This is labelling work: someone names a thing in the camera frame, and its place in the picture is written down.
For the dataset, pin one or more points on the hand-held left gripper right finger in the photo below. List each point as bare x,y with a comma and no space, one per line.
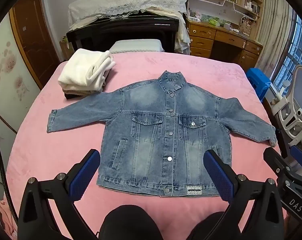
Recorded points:
219,177

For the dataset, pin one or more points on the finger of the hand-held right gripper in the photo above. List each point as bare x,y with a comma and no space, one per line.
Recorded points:
297,151
273,160

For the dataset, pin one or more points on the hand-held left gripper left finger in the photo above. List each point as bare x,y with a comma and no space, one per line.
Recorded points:
85,176

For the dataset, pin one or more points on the blue denim jacket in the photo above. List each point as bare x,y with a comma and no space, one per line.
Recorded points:
151,130

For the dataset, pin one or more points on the white office chair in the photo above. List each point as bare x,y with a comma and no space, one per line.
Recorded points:
294,110

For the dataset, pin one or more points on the person's black pants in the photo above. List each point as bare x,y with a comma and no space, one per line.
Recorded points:
131,222

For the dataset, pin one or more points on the blue plastic stool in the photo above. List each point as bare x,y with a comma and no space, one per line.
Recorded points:
257,82

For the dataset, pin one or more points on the black folded garment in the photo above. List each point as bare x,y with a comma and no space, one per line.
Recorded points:
70,96

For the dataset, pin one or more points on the beige folded garment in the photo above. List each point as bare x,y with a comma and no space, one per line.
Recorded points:
75,91

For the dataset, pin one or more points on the barred window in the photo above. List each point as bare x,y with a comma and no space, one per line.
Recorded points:
296,52

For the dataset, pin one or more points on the pink blanket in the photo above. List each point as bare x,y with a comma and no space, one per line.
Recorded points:
203,80

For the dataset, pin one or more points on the beige curtain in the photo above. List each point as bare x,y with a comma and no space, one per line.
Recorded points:
274,30

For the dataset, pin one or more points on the wooden desk with drawers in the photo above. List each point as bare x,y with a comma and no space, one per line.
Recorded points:
228,41

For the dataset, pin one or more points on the white pillow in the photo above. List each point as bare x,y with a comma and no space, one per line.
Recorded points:
136,46

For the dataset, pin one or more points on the white mug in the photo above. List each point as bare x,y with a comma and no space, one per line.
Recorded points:
227,26

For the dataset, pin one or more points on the cream cloth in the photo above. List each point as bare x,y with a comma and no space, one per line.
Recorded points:
182,35

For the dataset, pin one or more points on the brown wooden door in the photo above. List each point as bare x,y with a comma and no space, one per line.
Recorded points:
33,35

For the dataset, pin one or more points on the black piano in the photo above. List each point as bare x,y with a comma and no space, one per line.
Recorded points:
131,30

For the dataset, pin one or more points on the white lace cover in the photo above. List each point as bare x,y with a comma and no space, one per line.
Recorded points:
126,0

